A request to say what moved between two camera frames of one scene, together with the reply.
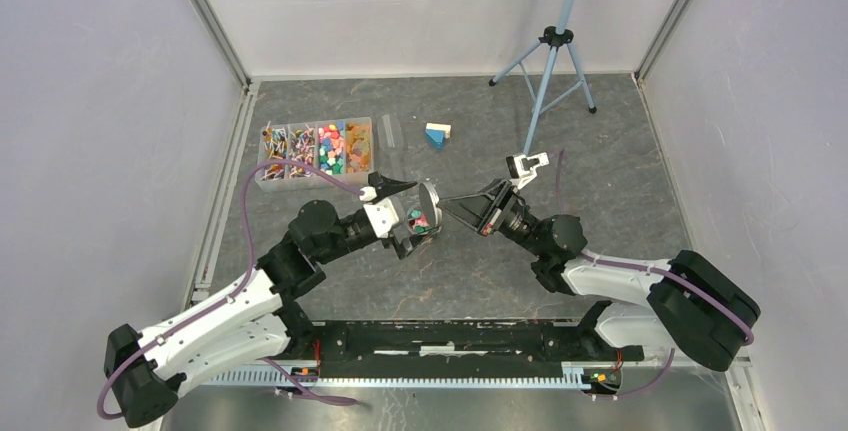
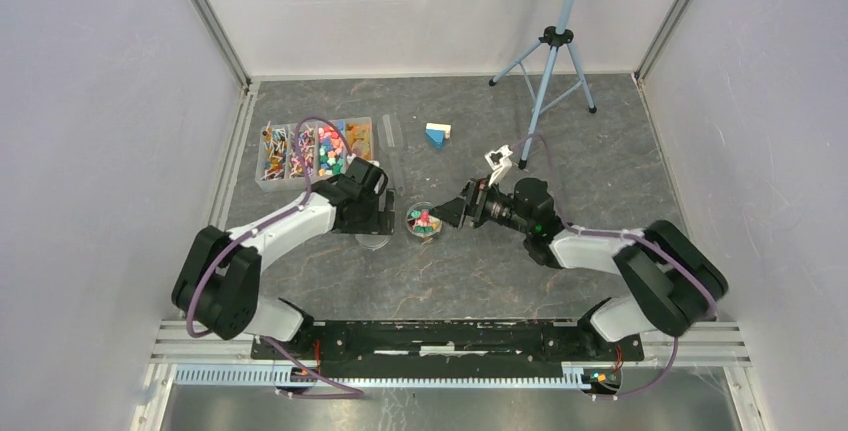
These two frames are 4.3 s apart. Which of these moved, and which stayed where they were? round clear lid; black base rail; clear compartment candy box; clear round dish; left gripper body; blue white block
Moved: left gripper body; round clear lid
Stayed: clear round dish; black base rail; clear compartment candy box; blue white block
